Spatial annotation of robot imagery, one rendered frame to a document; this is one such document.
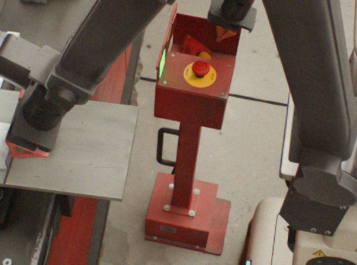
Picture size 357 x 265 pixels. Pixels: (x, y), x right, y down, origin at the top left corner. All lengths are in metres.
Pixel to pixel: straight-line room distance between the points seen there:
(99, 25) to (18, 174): 0.43
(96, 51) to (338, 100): 0.26
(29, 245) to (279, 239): 0.87
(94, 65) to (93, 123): 0.33
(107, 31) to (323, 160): 0.27
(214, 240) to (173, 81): 0.79
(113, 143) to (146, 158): 1.17
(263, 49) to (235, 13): 1.20
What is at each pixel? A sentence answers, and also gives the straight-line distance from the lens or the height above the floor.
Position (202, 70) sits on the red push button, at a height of 0.81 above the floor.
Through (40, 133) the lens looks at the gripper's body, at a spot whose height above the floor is 1.09.
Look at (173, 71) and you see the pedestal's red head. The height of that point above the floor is 0.78.
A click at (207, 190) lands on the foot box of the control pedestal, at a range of 2.03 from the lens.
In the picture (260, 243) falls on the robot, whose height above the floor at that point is 0.27.
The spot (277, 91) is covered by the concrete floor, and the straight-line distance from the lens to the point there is 2.45.
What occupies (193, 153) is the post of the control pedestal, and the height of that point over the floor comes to 0.43.
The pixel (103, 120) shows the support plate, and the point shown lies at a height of 1.00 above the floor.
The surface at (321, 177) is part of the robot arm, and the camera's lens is 0.74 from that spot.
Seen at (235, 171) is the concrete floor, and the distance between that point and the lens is 2.22.
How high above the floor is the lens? 1.87
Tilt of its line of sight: 55 degrees down
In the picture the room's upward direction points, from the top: 6 degrees clockwise
